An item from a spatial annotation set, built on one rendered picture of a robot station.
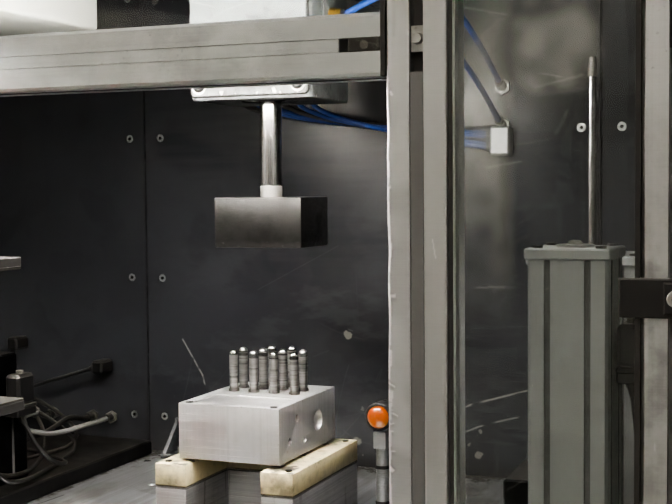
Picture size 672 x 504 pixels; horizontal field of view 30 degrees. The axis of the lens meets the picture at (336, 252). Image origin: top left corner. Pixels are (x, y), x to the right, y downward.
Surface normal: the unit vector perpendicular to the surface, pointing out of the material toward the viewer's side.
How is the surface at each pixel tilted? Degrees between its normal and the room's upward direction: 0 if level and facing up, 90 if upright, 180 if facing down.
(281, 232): 90
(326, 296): 90
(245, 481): 90
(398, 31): 90
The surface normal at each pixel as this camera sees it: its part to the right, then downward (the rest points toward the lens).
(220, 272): -0.37, 0.05
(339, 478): 0.93, 0.01
